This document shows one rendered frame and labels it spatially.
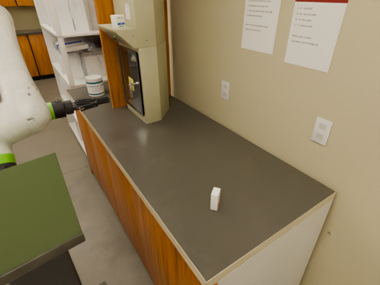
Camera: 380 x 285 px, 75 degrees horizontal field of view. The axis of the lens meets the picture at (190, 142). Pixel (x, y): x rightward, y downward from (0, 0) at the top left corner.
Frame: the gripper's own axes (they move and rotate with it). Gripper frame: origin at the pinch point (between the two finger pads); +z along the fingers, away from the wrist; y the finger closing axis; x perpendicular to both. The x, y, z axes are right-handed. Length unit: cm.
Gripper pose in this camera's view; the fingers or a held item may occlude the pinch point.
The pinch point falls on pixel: (102, 100)
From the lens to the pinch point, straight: 154.3
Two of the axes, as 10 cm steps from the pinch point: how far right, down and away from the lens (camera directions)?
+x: -0.1, 8.5, 5.2
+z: 8.3, -2.8, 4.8
